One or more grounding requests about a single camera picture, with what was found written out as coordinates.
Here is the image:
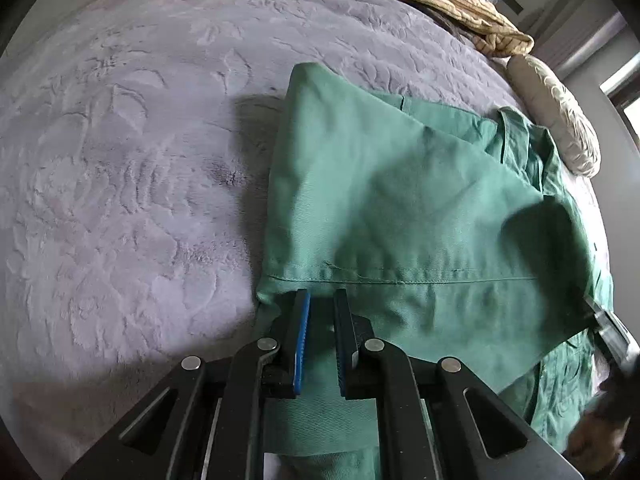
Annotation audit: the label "green trousers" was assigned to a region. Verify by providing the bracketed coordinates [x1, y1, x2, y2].
[257, 63, 613, 479]

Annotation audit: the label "person's right hand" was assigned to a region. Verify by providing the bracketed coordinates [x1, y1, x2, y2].
[563, 408, 631, 478]

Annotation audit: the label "cream pillow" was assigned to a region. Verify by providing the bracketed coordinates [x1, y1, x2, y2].
[506, 54, 602, 179]

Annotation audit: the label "window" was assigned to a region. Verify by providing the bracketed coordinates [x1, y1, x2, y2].
[600, 52, 640, 146]

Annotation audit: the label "grey embossed bedspread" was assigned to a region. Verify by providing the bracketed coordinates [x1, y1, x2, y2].
[0, 0, 616, 480]

